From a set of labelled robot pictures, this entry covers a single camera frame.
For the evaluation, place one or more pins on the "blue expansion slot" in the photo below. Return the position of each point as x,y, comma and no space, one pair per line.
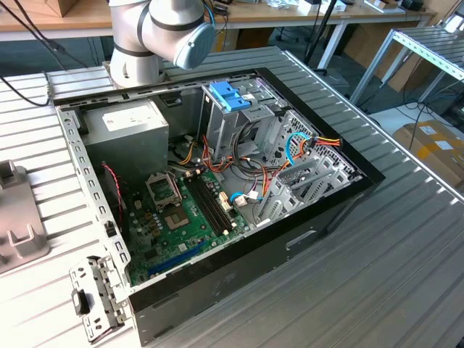
179,258

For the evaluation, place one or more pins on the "grey power supply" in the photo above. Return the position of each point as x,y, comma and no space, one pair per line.
127,145

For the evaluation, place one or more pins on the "grey parts rack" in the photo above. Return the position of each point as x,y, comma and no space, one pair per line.
18,210

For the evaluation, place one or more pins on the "metal slat shelf table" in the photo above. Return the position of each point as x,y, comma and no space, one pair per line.
427,43

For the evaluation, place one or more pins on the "wooden desk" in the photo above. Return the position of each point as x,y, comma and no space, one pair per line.
362,16

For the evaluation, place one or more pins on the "black PC case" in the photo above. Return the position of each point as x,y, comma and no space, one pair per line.
253,275

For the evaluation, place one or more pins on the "large labelled cardboard box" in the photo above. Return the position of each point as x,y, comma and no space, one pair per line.
427,152

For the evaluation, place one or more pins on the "CPU socket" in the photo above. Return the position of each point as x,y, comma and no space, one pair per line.
175,219

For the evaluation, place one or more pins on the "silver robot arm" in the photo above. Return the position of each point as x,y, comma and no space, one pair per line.
130,32

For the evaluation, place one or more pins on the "perforated metal disk bay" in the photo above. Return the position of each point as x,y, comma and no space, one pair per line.
319,188

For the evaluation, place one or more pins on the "small cardboard box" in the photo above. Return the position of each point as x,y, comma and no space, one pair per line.
65,6

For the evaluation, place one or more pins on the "black case fan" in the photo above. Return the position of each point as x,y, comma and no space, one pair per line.
112,203

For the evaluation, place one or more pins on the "blue plastic bay latch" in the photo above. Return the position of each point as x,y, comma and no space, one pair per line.
226,96

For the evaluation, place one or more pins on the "green motherboard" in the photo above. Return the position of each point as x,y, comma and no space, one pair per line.
170,243

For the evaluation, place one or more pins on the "metal optical drive cage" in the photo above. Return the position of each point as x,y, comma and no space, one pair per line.
224,127

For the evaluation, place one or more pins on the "black RAM slot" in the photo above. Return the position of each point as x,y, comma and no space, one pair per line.
212,204
202,204
207,204
218,204

